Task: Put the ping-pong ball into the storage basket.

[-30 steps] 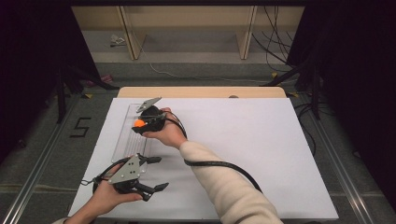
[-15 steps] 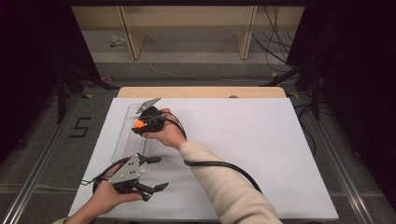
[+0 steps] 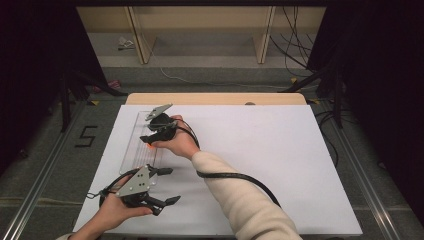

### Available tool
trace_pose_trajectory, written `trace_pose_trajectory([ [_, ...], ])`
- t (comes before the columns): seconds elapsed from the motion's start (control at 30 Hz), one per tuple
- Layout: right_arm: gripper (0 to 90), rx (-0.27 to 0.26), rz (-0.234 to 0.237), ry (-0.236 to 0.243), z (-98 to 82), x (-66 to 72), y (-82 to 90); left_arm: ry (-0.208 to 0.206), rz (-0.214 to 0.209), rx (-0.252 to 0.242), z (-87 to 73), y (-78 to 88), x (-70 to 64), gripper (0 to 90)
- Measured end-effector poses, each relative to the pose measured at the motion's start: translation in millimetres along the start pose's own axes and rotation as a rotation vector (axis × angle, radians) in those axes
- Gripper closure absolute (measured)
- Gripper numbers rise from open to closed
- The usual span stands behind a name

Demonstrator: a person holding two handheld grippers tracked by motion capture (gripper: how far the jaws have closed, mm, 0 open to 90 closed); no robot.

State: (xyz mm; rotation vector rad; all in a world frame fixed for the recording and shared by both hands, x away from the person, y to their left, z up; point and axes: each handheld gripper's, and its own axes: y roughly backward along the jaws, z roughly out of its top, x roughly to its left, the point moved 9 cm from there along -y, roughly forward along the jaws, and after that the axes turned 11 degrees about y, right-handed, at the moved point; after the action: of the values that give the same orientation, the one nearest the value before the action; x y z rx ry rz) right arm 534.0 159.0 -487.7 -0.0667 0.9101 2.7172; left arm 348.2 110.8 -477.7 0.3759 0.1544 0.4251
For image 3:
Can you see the beige wooden shelf unit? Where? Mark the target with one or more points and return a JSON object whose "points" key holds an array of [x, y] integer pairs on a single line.
{"points": [[200, 20]]}

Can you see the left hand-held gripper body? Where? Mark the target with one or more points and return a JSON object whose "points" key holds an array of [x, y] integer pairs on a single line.
{"points": [[136, 185]]}

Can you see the dark curtain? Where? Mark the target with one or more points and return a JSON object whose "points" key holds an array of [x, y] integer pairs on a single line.
{"points": [[36, 66], [386, 83]]}

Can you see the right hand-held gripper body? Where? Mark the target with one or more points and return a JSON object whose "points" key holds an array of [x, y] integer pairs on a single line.
{"points": [[163, 128]]}

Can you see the white table sheet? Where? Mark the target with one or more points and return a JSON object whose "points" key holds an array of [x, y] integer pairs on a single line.
{"points": [[266, 150]]}

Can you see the crumpled wrapper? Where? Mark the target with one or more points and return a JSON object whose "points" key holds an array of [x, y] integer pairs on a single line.
{"points": [[125, 43]]}

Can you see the pink object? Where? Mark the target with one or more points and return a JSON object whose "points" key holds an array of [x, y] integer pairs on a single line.
{"points": [[111, 84]]}

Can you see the black metal stand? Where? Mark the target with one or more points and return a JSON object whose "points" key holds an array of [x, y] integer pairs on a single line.
{"points": [[338, 100], [65, 103]]}

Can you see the wooden table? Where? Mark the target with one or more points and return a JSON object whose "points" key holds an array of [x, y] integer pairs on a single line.
{"points": [[200, 99]]}

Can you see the clear plastic container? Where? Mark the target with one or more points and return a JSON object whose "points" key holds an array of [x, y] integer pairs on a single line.
{"points": [[141, 156]]}

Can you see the yellow tape piece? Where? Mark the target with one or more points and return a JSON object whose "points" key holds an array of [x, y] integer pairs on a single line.
{"points": [[313, 101], [94, 102], [293, 80]]}

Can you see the person's left hand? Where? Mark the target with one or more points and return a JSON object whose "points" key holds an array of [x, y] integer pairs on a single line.
{"points": [[115, 213]]}

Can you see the metal floor rail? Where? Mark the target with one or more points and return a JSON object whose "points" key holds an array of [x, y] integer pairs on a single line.
{"points": [[36, 190], [366, 186]]}

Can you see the person's right hand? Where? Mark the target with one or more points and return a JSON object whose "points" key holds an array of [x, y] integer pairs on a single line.
{"points": [[180, 143]]}

